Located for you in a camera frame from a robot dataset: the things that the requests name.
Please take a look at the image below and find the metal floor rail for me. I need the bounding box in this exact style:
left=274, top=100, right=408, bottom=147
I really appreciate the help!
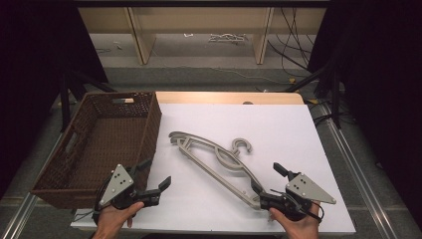
left=0, top=132, right=65, bottom=239
left=317, top=102, right=400, bottom=239

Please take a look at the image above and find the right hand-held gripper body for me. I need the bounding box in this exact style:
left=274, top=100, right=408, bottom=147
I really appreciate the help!
left=259, top=171, right=337, bottom=222

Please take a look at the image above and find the black curtain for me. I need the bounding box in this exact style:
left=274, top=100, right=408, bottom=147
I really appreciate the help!
left=0, top=0, right=109, bottom=200
left=308, top=0, right=422, bottom=231

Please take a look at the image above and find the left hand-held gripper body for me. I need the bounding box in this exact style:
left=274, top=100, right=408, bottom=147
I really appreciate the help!
left=94, top=163, right=162, bottom=211

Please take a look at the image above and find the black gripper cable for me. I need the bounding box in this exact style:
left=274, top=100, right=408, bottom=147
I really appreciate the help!
left=310, top=201, right=325, bottom=224

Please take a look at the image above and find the brown wicker basket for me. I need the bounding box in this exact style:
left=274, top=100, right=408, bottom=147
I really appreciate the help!
left=30, top=91, right=163, bottom=210

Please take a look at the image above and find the light wooden shelf unit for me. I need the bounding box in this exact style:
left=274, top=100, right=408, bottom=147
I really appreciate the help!
left=78, top=6, right=327, bottom=66

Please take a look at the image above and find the white board sheet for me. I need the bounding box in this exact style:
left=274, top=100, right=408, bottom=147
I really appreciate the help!
left=70, top=103, right=356, bottom=235

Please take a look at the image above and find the person's right hand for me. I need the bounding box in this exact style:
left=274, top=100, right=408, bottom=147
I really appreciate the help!
left=268, top=201, right=322, bottom=239

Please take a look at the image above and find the black cable bundle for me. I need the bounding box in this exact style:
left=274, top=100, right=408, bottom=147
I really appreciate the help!
left=267, top=6, right=320, bottom=78

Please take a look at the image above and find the black tripod stand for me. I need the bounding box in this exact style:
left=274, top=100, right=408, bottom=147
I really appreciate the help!
left=284, top=59, right=343, bottom=130
left=59, top=69, right=117, bottom=133

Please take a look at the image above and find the grey plastic clothes hanger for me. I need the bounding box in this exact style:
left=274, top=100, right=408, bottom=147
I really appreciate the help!
left=168, top=130, right=267, bottom=211

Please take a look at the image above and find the white tangled cord heap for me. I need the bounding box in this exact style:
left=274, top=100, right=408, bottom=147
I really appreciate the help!
left=208, top=32, right=250, bottom=45

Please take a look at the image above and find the thin white floor cable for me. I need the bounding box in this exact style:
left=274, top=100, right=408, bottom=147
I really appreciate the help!
left=152, top=63, right=294, bottom=86

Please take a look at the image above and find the person's left hand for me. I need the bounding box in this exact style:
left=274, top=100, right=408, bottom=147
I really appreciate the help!
left=92, top=201, right=145, bottom=239

